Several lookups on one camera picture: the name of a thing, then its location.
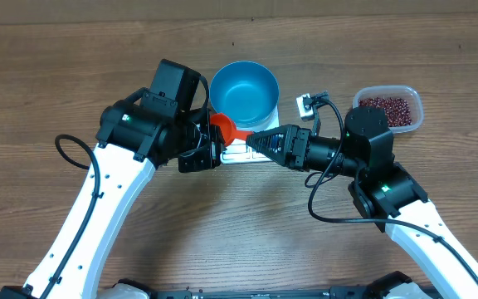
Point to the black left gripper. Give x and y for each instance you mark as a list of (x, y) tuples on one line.
[(211, 157)]

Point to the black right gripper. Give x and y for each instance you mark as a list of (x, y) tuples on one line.
[(295, 142)]

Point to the red measuring scoop blue handle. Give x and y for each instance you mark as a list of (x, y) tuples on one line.
[(229, 130)]

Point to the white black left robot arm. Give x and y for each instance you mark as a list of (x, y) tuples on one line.
[(138, 134)]

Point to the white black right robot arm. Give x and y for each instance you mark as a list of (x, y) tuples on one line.
[(384, 193)]

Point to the white digital kitchen scale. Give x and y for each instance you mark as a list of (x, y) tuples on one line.
[(240, 153)]

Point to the teal plastic bowl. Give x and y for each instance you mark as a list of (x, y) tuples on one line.
[(247, 92)]

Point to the red adzuki beans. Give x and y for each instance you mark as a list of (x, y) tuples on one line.
[(397, 109)]

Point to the clear plastic food container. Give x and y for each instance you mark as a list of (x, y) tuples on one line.
[(406, 93)]

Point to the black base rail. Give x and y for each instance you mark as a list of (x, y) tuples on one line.
[(394, 285)]

